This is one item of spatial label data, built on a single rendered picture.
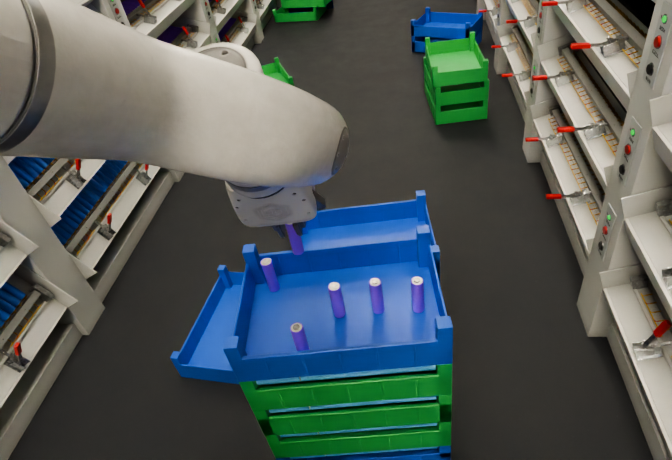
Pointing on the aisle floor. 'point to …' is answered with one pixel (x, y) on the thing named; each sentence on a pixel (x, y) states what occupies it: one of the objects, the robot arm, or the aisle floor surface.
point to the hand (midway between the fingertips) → (288, 222)
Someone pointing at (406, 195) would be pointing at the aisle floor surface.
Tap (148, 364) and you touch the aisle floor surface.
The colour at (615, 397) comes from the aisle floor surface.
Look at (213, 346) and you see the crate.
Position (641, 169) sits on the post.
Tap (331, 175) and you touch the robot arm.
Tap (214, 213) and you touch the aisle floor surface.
